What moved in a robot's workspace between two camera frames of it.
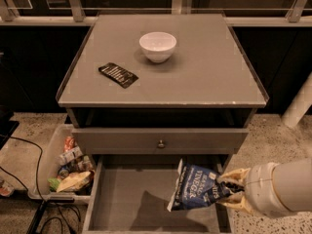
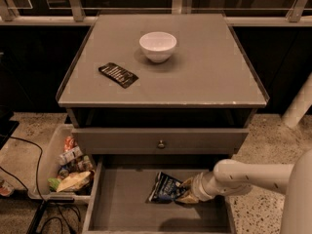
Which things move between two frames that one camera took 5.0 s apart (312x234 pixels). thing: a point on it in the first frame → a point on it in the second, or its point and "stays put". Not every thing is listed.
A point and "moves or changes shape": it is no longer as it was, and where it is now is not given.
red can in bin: [68, 143] stays put
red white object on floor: [6, 188] stays put
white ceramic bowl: [158, 46] stays put
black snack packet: [120, 76] stays put
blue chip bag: [198, 186] moves or changes shape
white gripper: [260, 185] → [197, 186]
